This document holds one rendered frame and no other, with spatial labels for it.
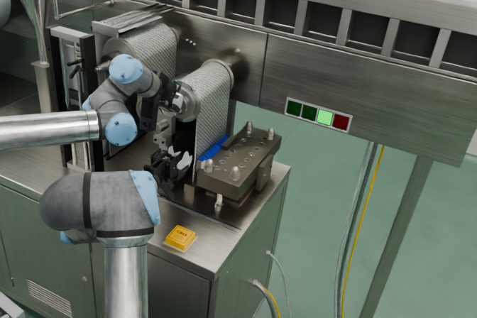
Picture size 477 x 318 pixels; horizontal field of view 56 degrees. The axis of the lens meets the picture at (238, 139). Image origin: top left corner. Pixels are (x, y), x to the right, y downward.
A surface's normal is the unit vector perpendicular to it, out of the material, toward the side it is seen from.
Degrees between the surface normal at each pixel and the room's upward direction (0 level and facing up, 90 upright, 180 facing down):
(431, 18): 90
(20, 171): 0
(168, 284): 90
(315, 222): 0
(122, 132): 90
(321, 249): 0
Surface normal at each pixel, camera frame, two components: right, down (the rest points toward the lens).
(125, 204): 0.22, -0.11
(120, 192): 0.19, -0.36
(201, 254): 0.10, -0.85
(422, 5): -0.44, 0.43
